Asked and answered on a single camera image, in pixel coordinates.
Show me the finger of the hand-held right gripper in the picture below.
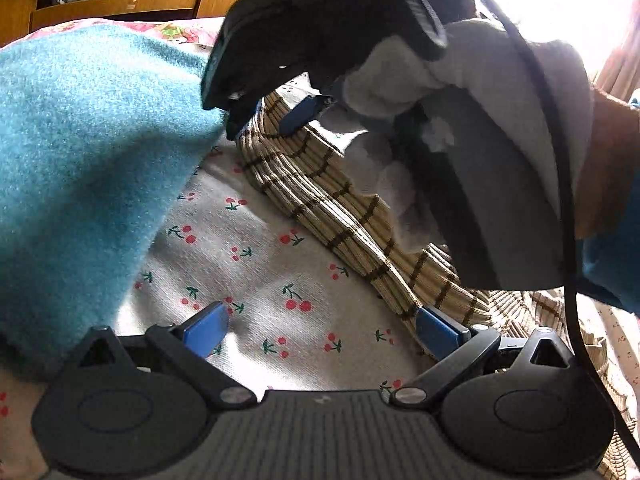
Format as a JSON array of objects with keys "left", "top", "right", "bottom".
[
  {"left": 279, "top": 80, "right": 346, "bottom": 137},
  {"left": 200, "top": 0, "right": 321, "bottom": 142}
]

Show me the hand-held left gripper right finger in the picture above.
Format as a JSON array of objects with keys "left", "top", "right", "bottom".
[{"left": 389, "top": 306, "right": 583, "bottom": 407}]

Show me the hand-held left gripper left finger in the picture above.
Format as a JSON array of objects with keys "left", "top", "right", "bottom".
[{"left": 50, "top": 301, "right": 259, "bottom": 409}]

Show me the beige striped knit sweater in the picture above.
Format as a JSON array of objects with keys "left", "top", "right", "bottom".
[{"left": 235, "top": 87, "right": 632, "bottom": 480}]

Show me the person's right hand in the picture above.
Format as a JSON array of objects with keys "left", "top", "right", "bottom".
[{"left": 320, "top": 17, "right": 598, "bottom": 292}]

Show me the cherry print bedsheet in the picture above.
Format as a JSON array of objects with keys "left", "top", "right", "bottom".
[{"left": 0, "top": 72, "right": 640, "bottom": 480}]

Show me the blue fleece cloth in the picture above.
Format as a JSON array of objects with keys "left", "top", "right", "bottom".
[{"left": 0, "top": 24, "right": 227, "bottom": 383}]

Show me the beige curtain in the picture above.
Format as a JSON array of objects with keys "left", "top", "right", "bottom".
[{"left": 595, "top": 20, "right": 640, "bottom": 107}]

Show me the black cable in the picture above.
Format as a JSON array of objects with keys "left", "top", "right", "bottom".
[{"left": 467, "top": 0, "right": 640, "bottom": 466}]

